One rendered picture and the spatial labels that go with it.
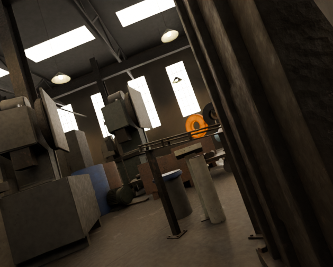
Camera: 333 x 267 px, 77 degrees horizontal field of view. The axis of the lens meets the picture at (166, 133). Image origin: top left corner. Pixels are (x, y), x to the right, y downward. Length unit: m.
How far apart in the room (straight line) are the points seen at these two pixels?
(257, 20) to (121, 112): 5.88
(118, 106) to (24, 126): 2.92
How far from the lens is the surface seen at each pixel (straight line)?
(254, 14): 0.46
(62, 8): 10.71
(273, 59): 0.43
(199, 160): 1.65
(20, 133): 4.10
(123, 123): 6.17
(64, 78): 8.50
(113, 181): 4.50
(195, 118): 1.38
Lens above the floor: 0.59
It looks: 6 degrees up
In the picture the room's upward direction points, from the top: 19 degrees counter-clockwise
